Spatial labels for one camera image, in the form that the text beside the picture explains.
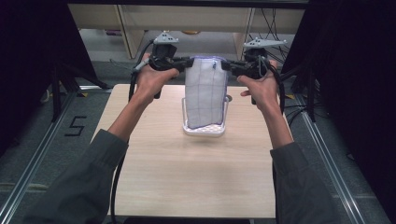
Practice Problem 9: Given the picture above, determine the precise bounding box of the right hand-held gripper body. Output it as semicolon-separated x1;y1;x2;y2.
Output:
238;36;288;80

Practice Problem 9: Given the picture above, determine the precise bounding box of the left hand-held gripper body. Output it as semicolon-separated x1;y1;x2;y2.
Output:
148;31;182;73

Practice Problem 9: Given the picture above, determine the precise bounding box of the white cloth with purple edge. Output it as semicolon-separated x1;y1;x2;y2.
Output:
184;55;229;130

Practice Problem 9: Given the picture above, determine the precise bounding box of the white drying rack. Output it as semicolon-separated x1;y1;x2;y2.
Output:
181;96;231;138

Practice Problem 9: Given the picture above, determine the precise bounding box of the person's right hand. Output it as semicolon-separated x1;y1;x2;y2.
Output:
236;59;280;114

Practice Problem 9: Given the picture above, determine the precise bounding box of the person's left hand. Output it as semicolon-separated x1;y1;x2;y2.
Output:
135;52;181;105

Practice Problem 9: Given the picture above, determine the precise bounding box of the black metal stand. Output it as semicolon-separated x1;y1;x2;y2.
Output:
278;63;318;123
50;62;110;123

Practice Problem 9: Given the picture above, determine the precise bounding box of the black curtain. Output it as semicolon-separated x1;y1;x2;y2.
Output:
280;0;396;216
0;0;98;157

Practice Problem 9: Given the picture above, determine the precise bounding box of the bundle of black floor cables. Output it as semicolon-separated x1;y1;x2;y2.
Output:
247;7;297;70

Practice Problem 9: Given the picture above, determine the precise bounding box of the left hand-held gripper cable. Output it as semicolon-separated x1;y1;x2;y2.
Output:
109;38;156;224

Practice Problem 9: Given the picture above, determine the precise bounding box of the aluminium floor rail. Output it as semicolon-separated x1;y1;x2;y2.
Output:
0;90;79;224
293;92;366;224

